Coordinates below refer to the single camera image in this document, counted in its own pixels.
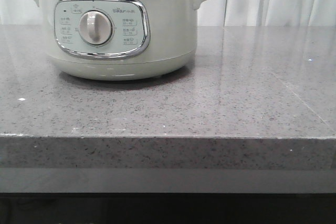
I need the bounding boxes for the pale green electric pot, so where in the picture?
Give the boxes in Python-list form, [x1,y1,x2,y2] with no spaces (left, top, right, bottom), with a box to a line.
[33,0,207,81]

